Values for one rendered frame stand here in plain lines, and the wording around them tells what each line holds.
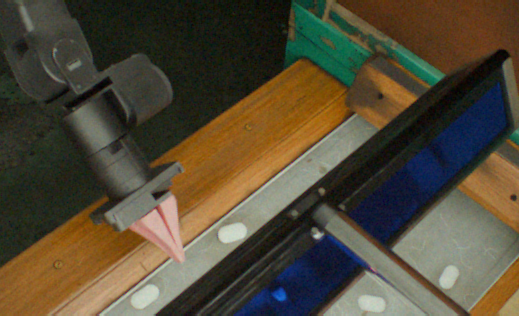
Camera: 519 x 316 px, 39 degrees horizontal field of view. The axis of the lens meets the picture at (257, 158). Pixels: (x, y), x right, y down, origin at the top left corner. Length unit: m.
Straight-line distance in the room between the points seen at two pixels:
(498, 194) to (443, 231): 0.09
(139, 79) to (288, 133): 0.27
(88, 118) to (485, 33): 0.46
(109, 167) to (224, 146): 0.24
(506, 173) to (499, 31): 0.17
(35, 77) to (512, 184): 0.56
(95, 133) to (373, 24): 0.42
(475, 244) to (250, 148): 0.32
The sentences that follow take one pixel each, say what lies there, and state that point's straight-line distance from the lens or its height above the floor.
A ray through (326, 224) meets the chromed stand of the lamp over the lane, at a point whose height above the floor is 1.12.
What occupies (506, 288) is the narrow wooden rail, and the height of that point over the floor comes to 0.76.
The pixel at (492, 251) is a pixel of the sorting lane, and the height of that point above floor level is 0.74.
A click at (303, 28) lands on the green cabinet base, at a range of 1.09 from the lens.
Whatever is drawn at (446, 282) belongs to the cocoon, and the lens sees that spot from 0.93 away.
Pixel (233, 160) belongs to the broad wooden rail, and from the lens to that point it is 0.97.
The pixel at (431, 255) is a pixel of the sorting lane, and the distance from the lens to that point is 0.96.
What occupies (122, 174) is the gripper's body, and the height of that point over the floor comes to 0.91.
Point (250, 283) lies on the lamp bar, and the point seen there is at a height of 1.11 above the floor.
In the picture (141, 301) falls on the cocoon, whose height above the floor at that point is 0.76.
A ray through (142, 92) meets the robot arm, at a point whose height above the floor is 0.94.
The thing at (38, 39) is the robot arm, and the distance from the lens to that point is 0.77.
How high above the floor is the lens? 1.53
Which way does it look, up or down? 52 degrees down
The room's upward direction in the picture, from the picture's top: 5 degrees clockwise
